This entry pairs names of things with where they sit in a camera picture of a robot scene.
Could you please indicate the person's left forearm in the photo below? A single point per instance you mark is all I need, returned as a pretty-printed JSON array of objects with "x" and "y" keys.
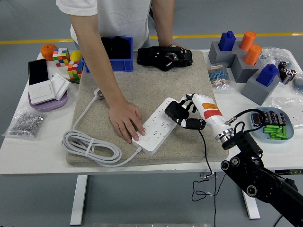
[{"x": 165, "y": 23}]

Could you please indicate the multicoloured puzzle cube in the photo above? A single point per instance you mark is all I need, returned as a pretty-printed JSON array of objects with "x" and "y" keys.
[
  {"x": 60, "y": 58},
  {"x": 74, "y": 71}
]

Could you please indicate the empty clear plastic bag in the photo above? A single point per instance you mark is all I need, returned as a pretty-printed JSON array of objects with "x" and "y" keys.
[{"x": 287, "y": 104}]

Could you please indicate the grey block holder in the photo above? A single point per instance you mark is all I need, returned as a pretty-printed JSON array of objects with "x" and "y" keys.
[
  {"x": 254, "y": 92},
  {"x": 241, "y": 71},
  {"x": 216, "y": 55}
]

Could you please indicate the orange fruit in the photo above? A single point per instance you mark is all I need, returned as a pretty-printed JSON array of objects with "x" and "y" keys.
[{"x": 47, "y": 52}]

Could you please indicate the white wall socket plate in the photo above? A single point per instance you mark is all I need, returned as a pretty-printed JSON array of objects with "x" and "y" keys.
[{"x": 296, "y": 118}]

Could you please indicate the grey-brown mat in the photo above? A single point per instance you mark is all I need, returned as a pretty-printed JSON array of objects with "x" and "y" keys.
[{"x": 151, "y": 85}]

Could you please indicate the white power strip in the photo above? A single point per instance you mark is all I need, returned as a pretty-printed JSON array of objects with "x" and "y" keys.
[{"x": 154, "y": 132}]

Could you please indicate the black table control panel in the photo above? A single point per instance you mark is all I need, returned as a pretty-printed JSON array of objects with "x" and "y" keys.
[{"x": 291, "y": 172}]

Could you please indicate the small white wall switch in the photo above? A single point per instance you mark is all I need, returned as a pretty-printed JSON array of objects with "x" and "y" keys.
[{"x": 60, "y": 85}]

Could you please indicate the black electronic device housing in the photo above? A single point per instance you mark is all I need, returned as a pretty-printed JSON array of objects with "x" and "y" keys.
[{"x": 146, "y": 55}]

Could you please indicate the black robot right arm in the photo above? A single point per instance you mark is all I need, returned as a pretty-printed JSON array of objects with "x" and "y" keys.
[{"x": 248, "y": 165}]

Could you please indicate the bag of metal nuts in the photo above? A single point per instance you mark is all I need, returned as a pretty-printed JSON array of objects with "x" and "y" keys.
[{"x": 24, "y": 123}]

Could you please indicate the green cylinders pile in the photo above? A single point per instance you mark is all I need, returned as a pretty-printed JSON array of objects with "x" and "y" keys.
[{"x": 274, "y": 130}]

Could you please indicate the dark brown capacitors row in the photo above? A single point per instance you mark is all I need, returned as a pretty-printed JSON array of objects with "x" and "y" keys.
[{"x": 274, "y": 118}]

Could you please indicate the blue plastic bin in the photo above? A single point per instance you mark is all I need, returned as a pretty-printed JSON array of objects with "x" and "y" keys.
[{"x": 120, "y": 65}]

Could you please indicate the blue bottle-shaped block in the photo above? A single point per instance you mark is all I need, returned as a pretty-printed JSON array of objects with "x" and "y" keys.
[
  {"x": 267, "y": 75},
  {"x": 226, "y": 42}
]

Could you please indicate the bag of striped resistors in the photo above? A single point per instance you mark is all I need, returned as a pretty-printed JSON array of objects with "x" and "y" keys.
[{"x": 219, "y": 75}]

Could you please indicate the large white wall switch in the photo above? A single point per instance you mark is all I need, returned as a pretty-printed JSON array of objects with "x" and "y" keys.
[{"x": 41, "y": 92}]

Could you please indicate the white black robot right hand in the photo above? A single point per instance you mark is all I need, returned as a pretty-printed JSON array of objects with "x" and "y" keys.
[{"x": 210, "y": 111}]

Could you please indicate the black fabric bundle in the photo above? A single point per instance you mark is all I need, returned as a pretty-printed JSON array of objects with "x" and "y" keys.
[{"x": 118, "y": 47}]

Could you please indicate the small dark metal tool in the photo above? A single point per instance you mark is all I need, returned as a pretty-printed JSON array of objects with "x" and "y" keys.
[{"x": 74, "y": 81}]

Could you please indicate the black cylinder cells bundle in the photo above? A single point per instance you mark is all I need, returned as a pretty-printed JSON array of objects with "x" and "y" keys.
[{"x": 287, "y": 73}]

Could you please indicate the orange cylinder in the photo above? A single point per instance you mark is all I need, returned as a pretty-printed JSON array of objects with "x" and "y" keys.
[
  {"x": 252, "y": 55},
  {"x": 247, "y": 40}
]

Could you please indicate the yellow lemon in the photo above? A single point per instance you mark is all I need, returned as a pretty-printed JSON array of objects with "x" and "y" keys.
[{"x": 75, "y": 56}]

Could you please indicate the light blue dish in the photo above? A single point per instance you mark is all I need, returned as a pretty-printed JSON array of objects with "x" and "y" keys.
[{"x": 290, "y": 130}]

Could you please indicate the person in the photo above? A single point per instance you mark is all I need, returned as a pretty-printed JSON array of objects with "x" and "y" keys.
[{"x": 123, "y": 19}]

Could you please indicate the purple round tray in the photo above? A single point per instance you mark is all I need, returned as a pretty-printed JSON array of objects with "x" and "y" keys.
[{"x": 47, "y": 106}]

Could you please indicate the white table leg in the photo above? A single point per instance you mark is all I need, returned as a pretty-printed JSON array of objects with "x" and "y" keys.
[
  {"x": 251, "y": 205},
  {"x": 79, "y": 201}
]

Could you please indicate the person's right forearm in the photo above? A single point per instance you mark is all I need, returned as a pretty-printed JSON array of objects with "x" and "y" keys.
[{"x": 94, "y": 54}]

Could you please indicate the person's left hand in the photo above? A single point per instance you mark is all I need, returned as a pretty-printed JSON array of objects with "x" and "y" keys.
[{"x": 177, "y": 45}]

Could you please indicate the black smartphone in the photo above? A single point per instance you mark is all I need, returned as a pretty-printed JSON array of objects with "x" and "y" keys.
[{"x": 38, "y": 72}]

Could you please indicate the clear bag of small parts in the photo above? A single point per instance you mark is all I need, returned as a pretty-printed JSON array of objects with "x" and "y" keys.
[{"x": 272, "y": 55}]

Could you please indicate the person's right hand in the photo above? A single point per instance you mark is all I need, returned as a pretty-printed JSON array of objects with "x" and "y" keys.
[{"x": 125, "y": 118}]

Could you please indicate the bag of blue components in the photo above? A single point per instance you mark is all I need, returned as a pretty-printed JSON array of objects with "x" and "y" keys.
[{"x": 298, "y": 84}]

